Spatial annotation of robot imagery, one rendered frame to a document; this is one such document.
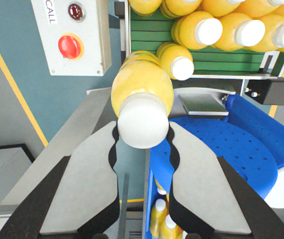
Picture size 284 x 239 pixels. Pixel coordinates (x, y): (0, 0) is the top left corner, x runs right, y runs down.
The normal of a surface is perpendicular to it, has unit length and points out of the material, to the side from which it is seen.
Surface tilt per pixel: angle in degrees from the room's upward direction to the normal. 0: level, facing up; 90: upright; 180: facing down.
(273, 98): 0
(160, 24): 0
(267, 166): 90
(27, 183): 90
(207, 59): 0
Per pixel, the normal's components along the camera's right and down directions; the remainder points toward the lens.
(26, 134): 0.00, 0.50
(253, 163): 0.02, -0.86
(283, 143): -0.36, -0.80
